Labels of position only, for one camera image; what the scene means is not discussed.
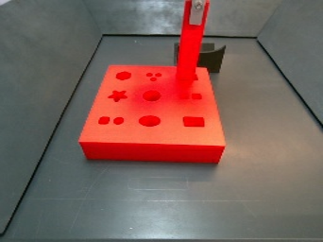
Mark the grey metal rod mount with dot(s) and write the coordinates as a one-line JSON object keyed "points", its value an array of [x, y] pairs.
{"points": [[197, 12]]}

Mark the red shape sorter block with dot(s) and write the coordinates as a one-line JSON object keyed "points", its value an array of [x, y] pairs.
{"points": [[150, 117]]}

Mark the dark grey arch object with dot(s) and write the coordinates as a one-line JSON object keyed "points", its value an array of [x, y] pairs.
{"points": [[213, 58]]}

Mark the red vertical pusher rod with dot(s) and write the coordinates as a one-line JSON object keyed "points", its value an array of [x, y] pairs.
{"points": [[193, 29]]}

